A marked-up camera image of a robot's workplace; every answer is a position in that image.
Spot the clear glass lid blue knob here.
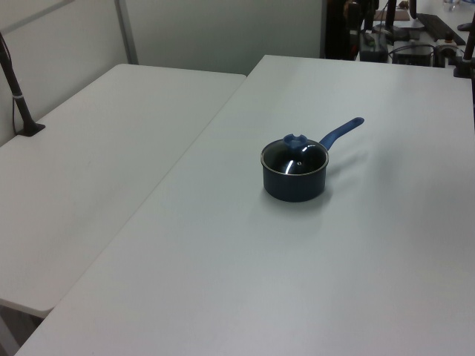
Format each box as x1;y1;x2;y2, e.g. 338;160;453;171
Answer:
260;133;330;177

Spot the white folding side table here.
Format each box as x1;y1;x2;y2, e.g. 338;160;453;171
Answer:
0;63;248;356

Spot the dark cabinet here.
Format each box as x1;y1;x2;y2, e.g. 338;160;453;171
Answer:
325;0;361;60

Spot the dark box with green light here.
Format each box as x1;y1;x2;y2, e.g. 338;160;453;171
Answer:
358;30;389;62

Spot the black electronics box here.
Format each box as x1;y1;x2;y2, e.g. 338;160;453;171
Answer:
392;43;436;67

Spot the black monitor stand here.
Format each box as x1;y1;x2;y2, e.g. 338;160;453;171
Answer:
373;0;425;42

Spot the black computer keyboard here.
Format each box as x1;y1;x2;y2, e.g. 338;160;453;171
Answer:
416;13;466;43

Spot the black clamp pole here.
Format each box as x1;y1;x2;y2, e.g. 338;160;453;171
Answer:
452;26;475;79

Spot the dark blue saucepan with handle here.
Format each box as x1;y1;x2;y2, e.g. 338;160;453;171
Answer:
259;116;365;203

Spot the grey partition frame post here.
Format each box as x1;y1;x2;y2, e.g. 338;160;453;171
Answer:
115;0;140;65

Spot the black camera stand pole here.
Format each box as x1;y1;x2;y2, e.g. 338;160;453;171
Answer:
0;31;47;138

